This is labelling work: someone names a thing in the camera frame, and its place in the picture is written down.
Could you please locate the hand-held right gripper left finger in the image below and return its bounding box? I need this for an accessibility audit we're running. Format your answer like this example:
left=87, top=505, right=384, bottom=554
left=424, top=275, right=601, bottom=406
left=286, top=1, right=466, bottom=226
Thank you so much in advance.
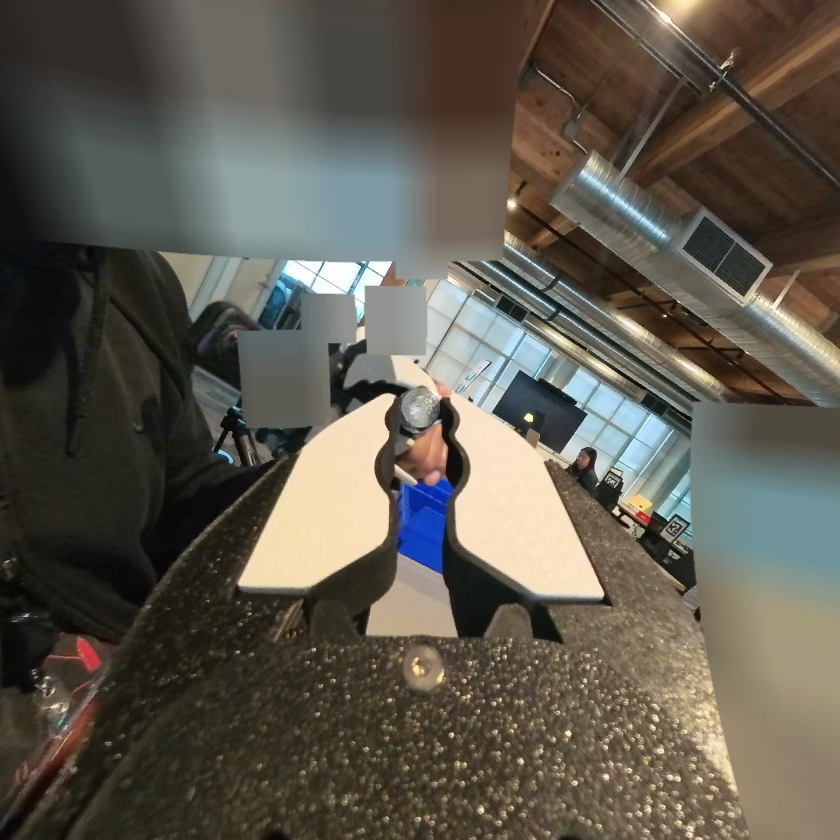
left=236, top=394, right=403, bottom=637

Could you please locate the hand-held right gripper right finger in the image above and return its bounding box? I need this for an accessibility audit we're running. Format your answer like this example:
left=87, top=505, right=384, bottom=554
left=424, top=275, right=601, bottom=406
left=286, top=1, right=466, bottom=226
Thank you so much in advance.
left=445, top=395, right=607, bottom=637

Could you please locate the silver hex bolt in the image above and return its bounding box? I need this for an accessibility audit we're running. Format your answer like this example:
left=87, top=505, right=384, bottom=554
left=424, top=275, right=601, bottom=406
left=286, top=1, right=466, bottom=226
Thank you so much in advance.
left=392, top=387, right=442, bottom=439

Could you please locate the person's left forearm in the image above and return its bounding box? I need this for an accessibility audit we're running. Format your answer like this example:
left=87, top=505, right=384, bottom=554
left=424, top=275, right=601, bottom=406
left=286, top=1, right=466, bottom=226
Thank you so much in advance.
left=141, top=367, right=290, bottom=578

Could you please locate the person's left hand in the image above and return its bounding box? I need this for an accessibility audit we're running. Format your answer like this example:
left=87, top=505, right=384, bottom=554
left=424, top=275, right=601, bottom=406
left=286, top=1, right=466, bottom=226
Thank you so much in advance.
left=392, top=428, right=452, bottom=488

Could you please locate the blue plastic bin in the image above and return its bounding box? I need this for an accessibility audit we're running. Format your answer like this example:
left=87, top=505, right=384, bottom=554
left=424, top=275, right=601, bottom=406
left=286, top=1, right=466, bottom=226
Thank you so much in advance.
left=397, top=479, right=455, bottom=577

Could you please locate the black tripod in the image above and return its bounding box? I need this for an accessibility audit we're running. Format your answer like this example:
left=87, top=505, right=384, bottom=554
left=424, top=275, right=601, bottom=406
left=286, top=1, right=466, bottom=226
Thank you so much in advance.
left=213, top=406, right=263, bottom=468

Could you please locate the large black screen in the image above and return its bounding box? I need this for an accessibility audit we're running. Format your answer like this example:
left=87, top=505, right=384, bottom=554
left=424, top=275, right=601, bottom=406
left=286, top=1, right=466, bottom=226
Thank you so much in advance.
left=492, top=369, right=588, bottom=455

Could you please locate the dark rounded object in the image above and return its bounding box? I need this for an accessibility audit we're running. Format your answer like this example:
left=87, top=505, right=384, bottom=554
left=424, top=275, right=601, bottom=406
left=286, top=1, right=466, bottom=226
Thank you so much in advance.
left=189, top=300, right=265, bottom=358

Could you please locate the red plastic packet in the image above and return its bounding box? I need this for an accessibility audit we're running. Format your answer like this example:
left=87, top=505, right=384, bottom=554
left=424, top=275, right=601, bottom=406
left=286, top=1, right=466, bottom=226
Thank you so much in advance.
left=0, top=633, right=109, bottom=821

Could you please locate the long silver air duct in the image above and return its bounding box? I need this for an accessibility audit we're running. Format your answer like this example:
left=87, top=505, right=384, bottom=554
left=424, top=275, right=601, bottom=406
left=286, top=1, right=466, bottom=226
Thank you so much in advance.
left=502, top=233, right=732, bottom=403
left=453, top=261, right=657, bottom=396

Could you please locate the large silver air duct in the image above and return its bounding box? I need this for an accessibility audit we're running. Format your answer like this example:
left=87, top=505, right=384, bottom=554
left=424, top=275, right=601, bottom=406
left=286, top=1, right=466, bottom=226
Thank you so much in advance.
left=550, top=150, right=840, bottom=408

